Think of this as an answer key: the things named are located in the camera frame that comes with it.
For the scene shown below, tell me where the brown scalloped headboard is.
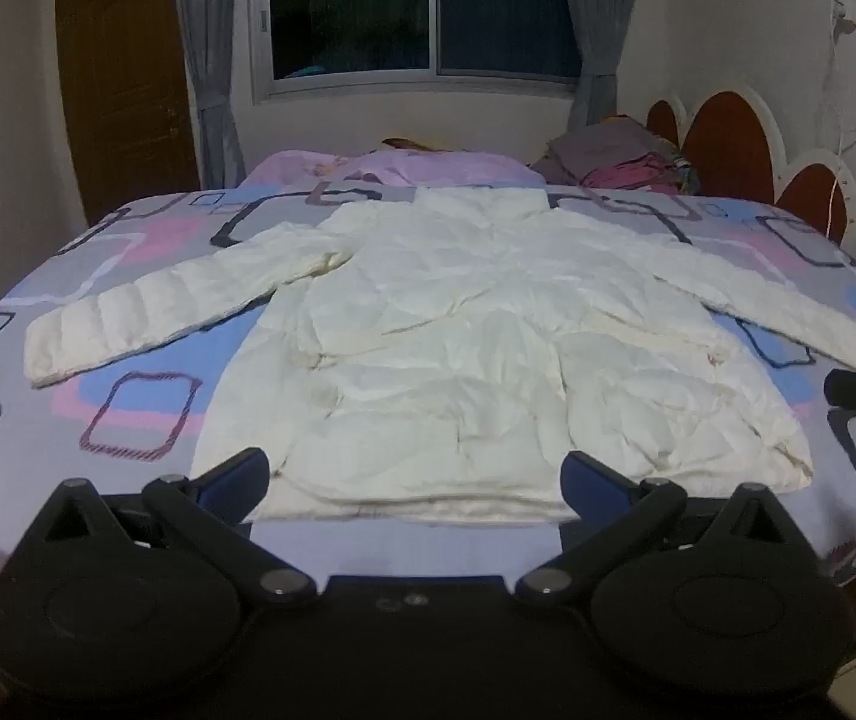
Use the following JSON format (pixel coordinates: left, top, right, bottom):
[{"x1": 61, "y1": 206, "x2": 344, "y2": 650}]
[{"x1": 645, "y1": 86, "x2": 856, "y2": 248}]

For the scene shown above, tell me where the brown wooden door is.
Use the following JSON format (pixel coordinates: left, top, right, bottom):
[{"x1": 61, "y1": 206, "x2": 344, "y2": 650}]
[{"x1": 55, "y1": 0, "x2": 202, "y2": 227}]

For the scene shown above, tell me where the white puffer jacket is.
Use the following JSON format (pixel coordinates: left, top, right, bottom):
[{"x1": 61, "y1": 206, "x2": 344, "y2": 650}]
[{"x1": 23, "y1": 186, "x2": 856, "y2": 526}]

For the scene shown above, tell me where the pile of clothes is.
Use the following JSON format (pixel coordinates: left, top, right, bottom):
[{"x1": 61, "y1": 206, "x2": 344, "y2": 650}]
[{"x1": 528, "y1": 116, "x2": 702, "y2": 196}]

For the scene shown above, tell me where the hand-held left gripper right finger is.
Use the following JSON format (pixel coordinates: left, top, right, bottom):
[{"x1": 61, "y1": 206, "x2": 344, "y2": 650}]
[{"x1": 516, "y1": 451, "x2": 805, "y2": 605}]

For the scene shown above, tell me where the window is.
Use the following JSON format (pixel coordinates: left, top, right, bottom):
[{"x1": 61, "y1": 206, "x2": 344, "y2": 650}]
[{"x1": 248, "y1": 0, "x2": 588, "y2": 102}]

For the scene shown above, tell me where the white cable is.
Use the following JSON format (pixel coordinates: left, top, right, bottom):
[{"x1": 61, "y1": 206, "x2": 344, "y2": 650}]
[{"x1": 821, "y1": 15, "x2": 856, "y2": 242}]

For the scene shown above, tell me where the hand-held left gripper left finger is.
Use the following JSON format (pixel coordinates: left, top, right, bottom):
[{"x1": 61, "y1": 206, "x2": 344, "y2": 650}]
[{"x1": 26, "y1": 448, "x2": 318, "y2": 605}]

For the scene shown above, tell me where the grey curtain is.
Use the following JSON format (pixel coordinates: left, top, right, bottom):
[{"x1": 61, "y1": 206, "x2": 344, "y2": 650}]
[
  {"x1": 171, "y1": 0, "x2": 250, "y2": 192},
  {"x1": 557, "y1": 0, "x2": 651, "y2": 128}
]

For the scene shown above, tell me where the pink blanket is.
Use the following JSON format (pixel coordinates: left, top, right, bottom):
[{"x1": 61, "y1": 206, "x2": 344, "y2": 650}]
[{"x1": 244, "y1": 148, "x2": 549, "y2": 192}]

